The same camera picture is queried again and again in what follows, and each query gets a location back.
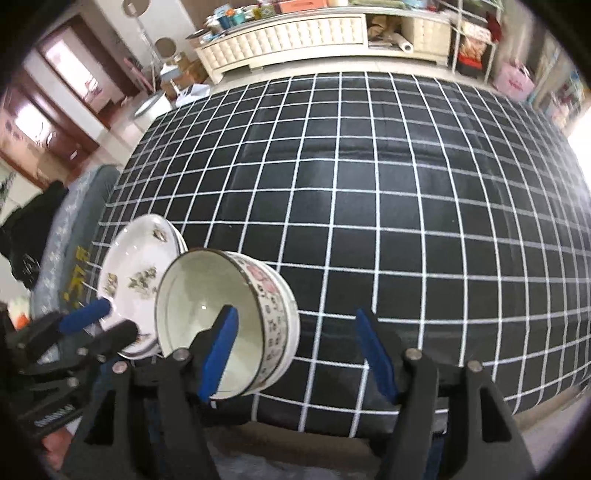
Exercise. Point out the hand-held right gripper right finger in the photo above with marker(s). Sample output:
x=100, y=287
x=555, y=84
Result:
x=376, y=350

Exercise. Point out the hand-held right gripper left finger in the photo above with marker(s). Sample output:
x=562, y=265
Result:
x=221, y=355

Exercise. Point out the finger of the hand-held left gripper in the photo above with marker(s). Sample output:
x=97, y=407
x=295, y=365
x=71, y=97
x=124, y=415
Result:
x=115, y=334
x=87, y=316

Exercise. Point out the floral patterned bowl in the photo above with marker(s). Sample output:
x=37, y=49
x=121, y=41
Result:
x=184, y=300

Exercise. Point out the white plate with brown flowers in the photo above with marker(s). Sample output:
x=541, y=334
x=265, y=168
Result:
x=134, y=258

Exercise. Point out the cream porcelain bowl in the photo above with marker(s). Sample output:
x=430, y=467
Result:
x=290, y=323

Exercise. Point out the white plate with pink flowers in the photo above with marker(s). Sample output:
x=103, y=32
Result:
x=181, y=243

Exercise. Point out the orange white plush toy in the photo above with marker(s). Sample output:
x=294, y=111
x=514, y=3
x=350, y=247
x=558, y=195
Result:
x=19, y=316

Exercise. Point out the grey printed sofa cover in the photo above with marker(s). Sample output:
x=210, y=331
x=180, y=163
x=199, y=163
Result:
x=78, y=217

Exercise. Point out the black clothing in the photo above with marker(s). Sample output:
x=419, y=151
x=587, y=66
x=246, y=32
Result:
x=32, y=230

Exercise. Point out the black white checkered tablecloth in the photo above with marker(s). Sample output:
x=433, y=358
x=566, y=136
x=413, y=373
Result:
x=369, y=184

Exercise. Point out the brown wooden door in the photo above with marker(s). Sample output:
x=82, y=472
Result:
x=37, y=134
x=78, y=69

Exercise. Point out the white enamel basin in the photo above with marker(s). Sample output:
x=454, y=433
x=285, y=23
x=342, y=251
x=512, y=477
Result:
x=150, y=104

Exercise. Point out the cardboard boxes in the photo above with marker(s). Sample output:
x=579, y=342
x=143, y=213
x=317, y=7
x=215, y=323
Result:
x=189, y=69

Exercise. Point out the pink bag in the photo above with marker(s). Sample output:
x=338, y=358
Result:
x=515, y=81

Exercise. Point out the white paper roll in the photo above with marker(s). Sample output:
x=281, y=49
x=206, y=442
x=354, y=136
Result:
x=400, y=41

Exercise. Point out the white floor fan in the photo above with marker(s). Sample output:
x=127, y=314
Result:
x=137, y=7

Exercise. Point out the white tufted TV cabinet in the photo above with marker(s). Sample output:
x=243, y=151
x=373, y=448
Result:
x=286, y=37

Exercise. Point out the pile of assorted packages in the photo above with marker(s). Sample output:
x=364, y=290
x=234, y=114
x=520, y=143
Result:
x=240, y=16

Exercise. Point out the white metal rack shelf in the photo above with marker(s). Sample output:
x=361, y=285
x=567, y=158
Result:
x=475, y=27

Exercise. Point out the orange box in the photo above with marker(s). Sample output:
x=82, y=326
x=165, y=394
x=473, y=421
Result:
x=300, y=4

